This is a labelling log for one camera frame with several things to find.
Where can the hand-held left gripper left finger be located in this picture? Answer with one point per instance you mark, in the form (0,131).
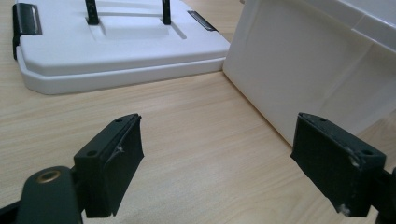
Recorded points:
(107,165)

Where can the white plastic storage box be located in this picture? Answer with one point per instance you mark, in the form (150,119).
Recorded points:
(314,65)

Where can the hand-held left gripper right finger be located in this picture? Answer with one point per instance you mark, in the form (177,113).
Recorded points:
(336,161)

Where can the white storage box lid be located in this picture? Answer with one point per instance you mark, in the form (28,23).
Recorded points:
(118,46)

